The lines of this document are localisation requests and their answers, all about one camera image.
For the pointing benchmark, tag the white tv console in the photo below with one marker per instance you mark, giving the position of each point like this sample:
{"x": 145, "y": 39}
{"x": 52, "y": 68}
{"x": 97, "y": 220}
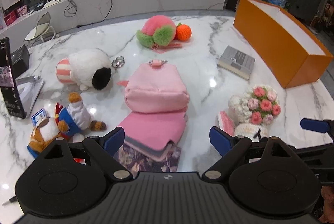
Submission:
{"x": 91, "y": 11}

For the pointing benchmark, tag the dark printed card box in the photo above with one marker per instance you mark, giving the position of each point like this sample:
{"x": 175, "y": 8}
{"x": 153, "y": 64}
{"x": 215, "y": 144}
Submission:
{"x": 136, "y": 162}

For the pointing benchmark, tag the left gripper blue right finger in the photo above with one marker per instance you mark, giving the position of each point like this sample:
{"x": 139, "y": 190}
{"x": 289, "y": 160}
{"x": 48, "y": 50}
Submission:
{"x": 232, "y": 151}

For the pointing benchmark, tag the white black plush dog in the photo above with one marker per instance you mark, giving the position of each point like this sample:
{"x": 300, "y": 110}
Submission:
{"x": 86, "y": 68}

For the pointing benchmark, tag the orange crochet tangerine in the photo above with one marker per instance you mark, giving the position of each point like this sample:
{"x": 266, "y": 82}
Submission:
{"x": 183, "y": 33}

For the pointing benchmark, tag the pink fabric pouch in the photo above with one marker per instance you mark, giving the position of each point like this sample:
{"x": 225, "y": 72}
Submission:
{"x": 155, "y": 87}

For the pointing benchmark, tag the grey book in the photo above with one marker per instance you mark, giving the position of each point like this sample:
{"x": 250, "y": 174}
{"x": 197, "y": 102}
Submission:
{"x": 237, "y": 62}

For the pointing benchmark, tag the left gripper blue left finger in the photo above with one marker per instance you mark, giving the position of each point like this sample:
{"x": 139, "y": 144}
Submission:
{"x": 101, "y": 151}

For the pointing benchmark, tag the orange storage box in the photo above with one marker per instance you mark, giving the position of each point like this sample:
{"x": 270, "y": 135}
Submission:
{"x": 291, "y": 51}

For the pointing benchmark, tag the black tablet on stand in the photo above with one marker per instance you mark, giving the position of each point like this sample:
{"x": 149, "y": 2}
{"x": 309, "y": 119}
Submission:
{"x": 19, "y": 95}

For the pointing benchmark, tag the rooster plush toy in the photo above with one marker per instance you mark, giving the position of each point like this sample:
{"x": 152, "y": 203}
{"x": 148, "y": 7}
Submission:
{"x": 66, "y": 123}

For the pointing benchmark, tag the pink card holder wallet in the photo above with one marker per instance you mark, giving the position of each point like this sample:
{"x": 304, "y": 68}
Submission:
{"x": 153, "y": 135}

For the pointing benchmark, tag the pink green fluffy peach plush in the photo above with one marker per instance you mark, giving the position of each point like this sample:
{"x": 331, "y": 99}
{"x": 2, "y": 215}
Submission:
{"x": 158, "y": 34}

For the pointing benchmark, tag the black box on table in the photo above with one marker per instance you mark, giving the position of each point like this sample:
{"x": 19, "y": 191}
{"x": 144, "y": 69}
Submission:
{"x": 20, "y": 60}

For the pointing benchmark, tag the crochet flower bouquet bunny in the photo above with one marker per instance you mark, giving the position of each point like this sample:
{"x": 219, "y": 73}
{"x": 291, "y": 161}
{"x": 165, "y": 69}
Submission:
{"x": 252, "y": 114}

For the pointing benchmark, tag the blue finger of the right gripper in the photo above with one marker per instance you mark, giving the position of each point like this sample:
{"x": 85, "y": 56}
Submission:
{"x": 324, "y": 126}

